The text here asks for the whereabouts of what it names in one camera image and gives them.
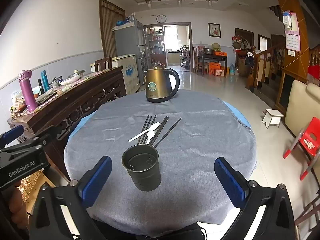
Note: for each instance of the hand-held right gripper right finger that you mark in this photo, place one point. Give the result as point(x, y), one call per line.
point(230, 182)

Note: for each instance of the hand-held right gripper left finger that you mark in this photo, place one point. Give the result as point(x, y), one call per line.
point(98, 180)

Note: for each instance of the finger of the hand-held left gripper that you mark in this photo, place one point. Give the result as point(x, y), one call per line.
point(48, 133)
point(12, 133)

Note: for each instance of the dark metal utensil holder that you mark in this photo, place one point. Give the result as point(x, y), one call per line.
point(145, 177)

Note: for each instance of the short white plastic spoon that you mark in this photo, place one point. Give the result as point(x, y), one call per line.
point(151, 135)

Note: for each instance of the long white plastic spoon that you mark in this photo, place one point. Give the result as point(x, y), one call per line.
point(154, 126)

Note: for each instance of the bundle of black chopsticks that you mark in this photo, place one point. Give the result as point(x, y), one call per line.
point(162, 125)

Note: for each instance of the person's left hand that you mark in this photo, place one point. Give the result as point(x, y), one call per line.
point(16, 205)

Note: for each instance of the gold patterned cushion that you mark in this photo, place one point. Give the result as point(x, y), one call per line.
point(32, 183)

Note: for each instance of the carved dark wooden sideboard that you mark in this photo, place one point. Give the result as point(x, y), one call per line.
point(75, 110)

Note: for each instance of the purple water bottle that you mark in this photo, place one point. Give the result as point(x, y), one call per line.
point(28, 95)

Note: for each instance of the small black bottle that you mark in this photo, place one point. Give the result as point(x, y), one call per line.
point(40, 86)

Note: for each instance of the grey tablecloth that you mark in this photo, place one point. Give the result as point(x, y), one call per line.
point(200, 142)

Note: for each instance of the teal bottle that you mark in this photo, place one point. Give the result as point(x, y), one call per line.
point(45, 81)

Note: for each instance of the blue cloth underlay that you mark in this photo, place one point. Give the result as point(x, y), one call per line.
point(243, 122)

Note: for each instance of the metal pot with lid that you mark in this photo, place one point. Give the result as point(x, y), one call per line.
point(76, 73)

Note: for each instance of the small white stool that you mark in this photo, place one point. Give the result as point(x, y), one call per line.
point(273, 113)

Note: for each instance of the wooden chair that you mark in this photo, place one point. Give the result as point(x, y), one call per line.
point(102, 63)

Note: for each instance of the red plastic chair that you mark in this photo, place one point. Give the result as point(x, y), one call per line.
point(310, 135)

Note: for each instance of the white chest freezer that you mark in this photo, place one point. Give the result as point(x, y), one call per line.
point(130, 75)

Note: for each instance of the cream sofa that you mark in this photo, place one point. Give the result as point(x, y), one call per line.
point(297, 100)

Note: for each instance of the gold electric kettle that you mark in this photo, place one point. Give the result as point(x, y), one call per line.
point(156, 85)

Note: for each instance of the wooden cabinet under stairs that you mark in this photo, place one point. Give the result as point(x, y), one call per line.
point(292, 90)

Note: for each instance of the blue water jug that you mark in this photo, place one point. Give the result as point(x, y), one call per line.
point(232, 69)

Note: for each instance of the tall orange box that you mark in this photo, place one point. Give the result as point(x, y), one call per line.
point(214, 67)

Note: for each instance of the grey refrigerator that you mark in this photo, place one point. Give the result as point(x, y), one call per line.
point(125, 40)

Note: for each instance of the wooden stair railing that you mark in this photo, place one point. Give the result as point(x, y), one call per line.
point(260, 62)

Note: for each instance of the dark wooden side table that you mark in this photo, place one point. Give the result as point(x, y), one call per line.
point(212, 58)

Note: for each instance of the flat orange box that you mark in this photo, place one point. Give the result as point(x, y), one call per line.
point(220, 53)

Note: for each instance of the metal basin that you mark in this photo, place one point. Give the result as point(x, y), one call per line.
point(207, 51)

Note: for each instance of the glass shelf rack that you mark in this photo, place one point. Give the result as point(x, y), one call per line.
point(153, 45)

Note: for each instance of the framed flower picture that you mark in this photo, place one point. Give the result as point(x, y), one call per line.
point(214, 30)

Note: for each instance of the dark wooden chair frame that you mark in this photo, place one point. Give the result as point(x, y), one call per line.
point(310, 212)

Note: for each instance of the white wall switch plate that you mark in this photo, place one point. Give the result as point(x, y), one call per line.
point(291, 52)

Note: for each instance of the pink wall calendar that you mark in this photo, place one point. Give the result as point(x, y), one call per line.
point(293, 40)

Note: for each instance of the round wall clock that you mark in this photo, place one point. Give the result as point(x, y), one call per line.
point(161, 18)

